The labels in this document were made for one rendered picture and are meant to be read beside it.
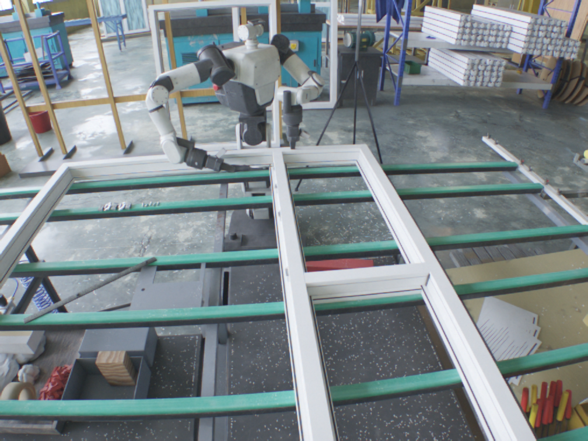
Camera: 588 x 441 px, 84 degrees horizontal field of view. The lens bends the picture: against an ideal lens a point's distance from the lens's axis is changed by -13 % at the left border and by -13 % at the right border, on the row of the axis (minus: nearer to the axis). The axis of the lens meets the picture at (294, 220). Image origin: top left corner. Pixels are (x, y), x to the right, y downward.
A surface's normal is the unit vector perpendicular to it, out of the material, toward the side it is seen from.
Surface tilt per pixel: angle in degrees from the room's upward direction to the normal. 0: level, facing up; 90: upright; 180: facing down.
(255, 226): 0
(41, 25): 90
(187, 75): 75
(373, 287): 90
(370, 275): 0
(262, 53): 46
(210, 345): 0
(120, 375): 90
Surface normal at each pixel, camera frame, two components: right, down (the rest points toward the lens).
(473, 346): 0.00, -0.81
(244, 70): 0.17, 0.53
